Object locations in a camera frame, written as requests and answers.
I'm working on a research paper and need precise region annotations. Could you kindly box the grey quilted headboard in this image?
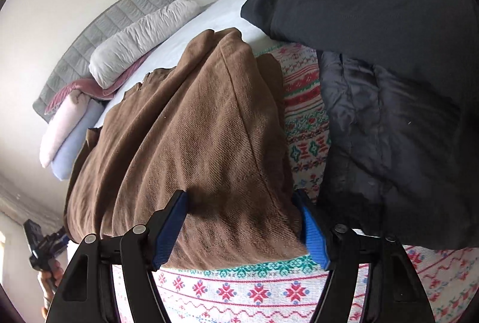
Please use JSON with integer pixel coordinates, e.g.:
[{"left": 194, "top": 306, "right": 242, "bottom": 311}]
[{"left": 33, "top": 0, "right": 178, "bottom": 123}]

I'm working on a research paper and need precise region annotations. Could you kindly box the bed with grey sheet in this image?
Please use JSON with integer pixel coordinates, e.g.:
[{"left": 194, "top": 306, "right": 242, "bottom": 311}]
[{"left": 93, "top": 0, "right": 274, "bottom": 129}]

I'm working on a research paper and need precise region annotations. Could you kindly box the patterned knit blanket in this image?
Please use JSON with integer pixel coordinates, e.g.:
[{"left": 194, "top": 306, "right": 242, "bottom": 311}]
[{"left": 112, "top": 42, "right": 479, "bottom": 323}]

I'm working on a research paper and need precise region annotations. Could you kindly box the black puffer jacket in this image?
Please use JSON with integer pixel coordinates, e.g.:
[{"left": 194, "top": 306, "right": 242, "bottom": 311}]
[{"left": 316, "top": 50, "right": 477, "bottom": 251}]

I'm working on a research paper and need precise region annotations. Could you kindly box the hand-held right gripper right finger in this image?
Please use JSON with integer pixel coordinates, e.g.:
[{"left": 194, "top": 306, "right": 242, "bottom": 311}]
[{"left": 292, "top": 190, "right": 436, "bottom": 323}]

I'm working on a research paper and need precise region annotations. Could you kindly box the white pillow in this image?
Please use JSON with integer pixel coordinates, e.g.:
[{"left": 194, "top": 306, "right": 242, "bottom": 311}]
[{"left": 89, "top": 0, "right": 203, "bottom": 90}]

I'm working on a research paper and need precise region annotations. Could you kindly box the pale pink pillow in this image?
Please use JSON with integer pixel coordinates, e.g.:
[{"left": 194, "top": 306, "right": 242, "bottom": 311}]
[{"left": 39, "top": 90, "right": 92, "bottom": 168}]

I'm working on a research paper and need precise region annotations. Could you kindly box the light blue pillow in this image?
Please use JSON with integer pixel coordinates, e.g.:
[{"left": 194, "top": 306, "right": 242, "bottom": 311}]
[{"left": 51, "top": 100, "right": 107, "bottom": 181}]

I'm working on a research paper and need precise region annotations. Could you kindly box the person's left hand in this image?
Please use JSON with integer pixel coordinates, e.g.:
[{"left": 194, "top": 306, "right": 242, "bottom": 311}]
[{"left": 38, "top": 261, "right": 65, "bottom": 309}]

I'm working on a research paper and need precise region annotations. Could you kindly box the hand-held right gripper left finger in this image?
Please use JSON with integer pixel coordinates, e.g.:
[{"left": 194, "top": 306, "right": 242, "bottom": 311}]
[{"left": 45, "top": 190, "right": 189, "bottom": 323}]

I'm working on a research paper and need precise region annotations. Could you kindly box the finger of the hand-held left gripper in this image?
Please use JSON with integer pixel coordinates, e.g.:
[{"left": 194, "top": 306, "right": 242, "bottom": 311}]
[{"left": 47, "top": 227, "right": 70, "bottom": 248}]

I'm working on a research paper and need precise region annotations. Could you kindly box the brown coat with fur collar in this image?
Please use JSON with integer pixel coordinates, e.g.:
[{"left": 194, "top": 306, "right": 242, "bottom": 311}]
[{"left": 63, "top": 27, "right": 311, "bottom": 271}]

